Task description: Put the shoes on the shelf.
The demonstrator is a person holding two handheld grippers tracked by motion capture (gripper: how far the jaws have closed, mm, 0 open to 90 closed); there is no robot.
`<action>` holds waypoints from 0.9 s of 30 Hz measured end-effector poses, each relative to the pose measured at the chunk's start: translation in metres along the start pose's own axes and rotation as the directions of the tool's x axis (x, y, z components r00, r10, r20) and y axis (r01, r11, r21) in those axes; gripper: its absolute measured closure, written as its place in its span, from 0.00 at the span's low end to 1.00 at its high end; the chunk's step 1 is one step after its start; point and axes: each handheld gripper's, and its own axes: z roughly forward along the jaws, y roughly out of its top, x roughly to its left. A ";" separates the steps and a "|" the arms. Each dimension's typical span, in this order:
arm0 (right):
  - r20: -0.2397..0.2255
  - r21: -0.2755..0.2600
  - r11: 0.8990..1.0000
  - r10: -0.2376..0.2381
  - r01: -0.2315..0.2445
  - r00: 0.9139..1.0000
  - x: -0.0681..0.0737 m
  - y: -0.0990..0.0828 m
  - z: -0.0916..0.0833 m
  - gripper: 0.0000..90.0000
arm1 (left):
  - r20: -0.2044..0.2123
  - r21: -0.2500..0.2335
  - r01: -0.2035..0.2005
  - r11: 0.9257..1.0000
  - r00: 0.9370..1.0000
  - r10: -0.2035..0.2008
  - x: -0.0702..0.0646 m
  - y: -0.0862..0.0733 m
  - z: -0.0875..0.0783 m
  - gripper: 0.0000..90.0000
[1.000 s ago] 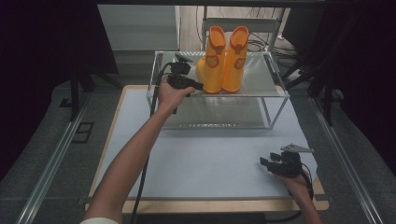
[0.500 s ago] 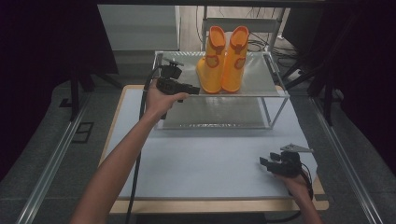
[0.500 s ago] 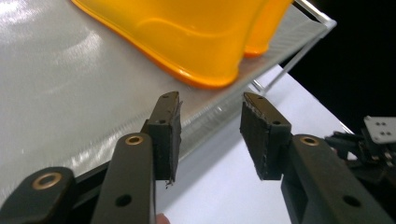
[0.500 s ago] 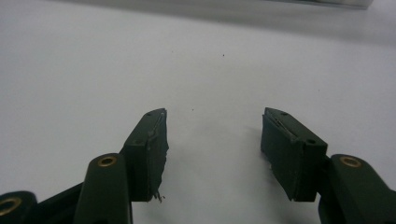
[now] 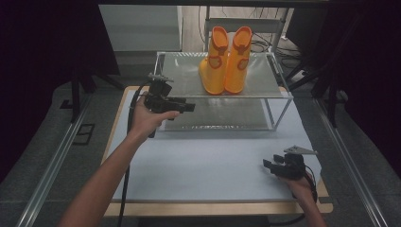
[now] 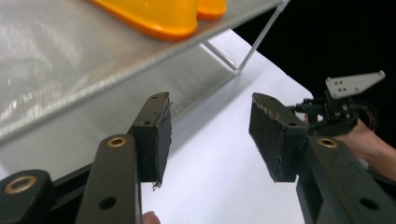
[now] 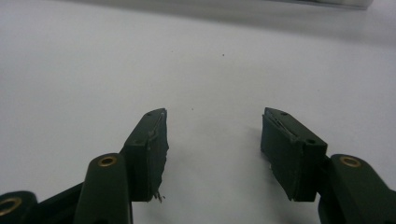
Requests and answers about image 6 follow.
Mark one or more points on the black curtain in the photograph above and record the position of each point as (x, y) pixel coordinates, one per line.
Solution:
(327, 37)

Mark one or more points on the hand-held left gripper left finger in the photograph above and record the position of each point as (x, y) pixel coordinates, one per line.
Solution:
(149, 137)

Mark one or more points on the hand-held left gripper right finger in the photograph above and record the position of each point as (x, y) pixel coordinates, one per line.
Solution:
(280, 137)

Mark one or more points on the metal two-tier shoe rack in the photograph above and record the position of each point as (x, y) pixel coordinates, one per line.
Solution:
(77, 62)

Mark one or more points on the white table mat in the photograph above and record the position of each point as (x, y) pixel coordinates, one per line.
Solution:
(218, 161)

